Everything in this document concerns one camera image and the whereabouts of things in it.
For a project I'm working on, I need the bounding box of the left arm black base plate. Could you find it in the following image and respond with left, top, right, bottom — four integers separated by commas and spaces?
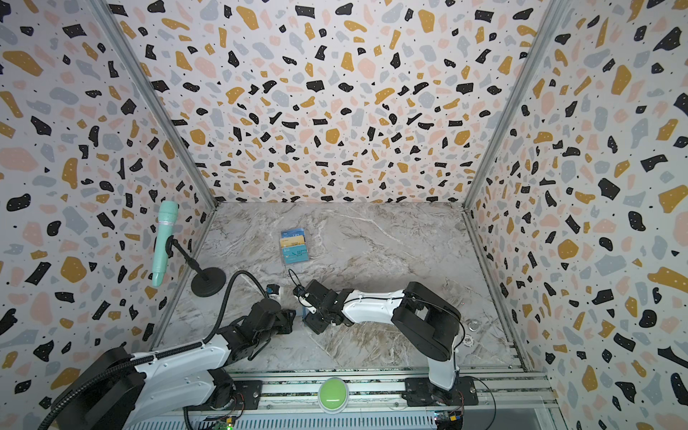
188, 380, 263, 414

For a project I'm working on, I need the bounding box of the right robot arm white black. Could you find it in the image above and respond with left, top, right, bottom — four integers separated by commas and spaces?
293, 281, 465, 392

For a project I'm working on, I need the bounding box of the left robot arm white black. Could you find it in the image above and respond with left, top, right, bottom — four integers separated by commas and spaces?
39, 298, 296, 429

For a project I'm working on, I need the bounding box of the green push button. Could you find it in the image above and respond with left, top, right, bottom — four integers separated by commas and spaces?
317, 377, 349, 414

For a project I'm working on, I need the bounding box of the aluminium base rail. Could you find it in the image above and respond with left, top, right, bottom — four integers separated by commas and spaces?
229, 367, 558, 415

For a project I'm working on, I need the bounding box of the black corrugated cable hose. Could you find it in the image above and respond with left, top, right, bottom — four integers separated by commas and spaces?
36, 269, 270, 430

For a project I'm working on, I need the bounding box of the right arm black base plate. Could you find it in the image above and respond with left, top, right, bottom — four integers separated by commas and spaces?
401, 376, 478, 407

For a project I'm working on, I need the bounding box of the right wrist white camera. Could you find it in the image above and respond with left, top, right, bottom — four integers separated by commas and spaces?
293, 286, 306, 299

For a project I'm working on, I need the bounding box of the white ventilated cable duct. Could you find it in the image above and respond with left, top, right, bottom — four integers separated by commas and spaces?
127, 411, 437, 429

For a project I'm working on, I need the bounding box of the clear box with cards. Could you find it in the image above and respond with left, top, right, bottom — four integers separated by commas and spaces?
279, 228, 309, 264

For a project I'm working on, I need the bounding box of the mint green microphone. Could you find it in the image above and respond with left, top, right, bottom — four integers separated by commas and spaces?
152, 200, 179, 288

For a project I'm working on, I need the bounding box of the blue leather card holder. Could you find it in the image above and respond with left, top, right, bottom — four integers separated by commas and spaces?
296, 306, 311, 319

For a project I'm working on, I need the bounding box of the black microphone stand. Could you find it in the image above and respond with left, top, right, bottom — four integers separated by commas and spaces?
165, 236, 227, 297

